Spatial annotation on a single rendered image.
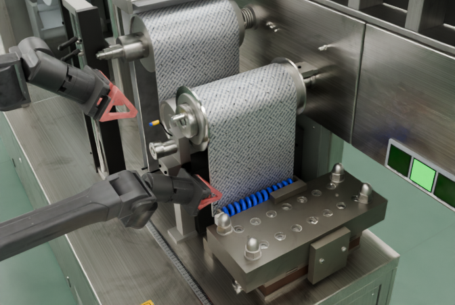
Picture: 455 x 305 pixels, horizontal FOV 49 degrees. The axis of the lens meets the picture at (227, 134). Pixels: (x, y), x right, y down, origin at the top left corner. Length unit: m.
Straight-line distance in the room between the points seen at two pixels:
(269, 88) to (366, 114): 0.22
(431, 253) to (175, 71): 1.77
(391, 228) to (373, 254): 1.44
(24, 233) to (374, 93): 0.73
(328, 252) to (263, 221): 0.16
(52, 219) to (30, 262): 1.77
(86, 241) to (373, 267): 0.71
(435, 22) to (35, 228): 0.81
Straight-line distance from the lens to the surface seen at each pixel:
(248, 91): 1.10
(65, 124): 1.86
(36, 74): 0.89
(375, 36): 1.07
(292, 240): 1.11
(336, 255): 1.19
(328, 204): 1.21
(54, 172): 1.63
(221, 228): 1.11
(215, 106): 1.05
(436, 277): 2.56
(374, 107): 1.12
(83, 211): 0.94
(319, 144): 1.32
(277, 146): 1.19
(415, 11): 1.00
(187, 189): 1.08
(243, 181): 1.18
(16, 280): 2.63
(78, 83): 0.92
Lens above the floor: 1.81
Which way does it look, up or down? 33 degrees down
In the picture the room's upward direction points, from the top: 2 degrees counter-clockwise
